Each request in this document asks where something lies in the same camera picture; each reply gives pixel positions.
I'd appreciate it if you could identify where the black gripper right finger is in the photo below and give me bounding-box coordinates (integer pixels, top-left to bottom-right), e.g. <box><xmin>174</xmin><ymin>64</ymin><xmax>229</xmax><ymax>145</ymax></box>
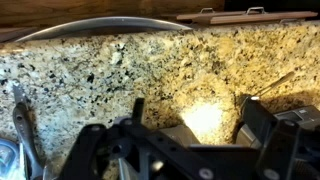
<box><xmin>237</xmin><ymin>95</ymin><xmax>303</xmax><ymax>180</ymax></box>

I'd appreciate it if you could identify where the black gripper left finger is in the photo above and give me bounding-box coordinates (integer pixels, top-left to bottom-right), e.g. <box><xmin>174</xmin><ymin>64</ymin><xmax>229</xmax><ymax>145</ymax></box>
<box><xmin>59</xmin><ymin>98</ymin><xmax>216</xmax><ymax>180</ymax></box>

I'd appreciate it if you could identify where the thin metal utensil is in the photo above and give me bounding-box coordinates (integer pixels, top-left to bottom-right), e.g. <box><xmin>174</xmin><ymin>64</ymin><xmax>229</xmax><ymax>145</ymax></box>
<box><xmin>253</xmin><ymin>70</ymin><xmax>296</xmax><ymax>99</ymax></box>

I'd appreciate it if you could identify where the clear plastic bag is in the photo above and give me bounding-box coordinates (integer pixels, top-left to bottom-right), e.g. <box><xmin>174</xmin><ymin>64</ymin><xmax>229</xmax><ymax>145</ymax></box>
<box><xmin>0</xmin><ymin>138</ymin><xmax>26</xmax><ymax>180</ymax></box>

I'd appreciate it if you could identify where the wooden drawer with metal handle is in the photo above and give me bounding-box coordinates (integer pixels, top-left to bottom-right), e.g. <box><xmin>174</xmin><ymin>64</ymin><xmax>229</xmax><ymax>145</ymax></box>
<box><xmin>209</xmin><ymin>10</ymin><xmax>319</xmax><ymax>26</ymax></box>
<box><xmin>176</xmin><ymin>7</ymin><xmax>268</xmax><ymax>24</ymax></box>

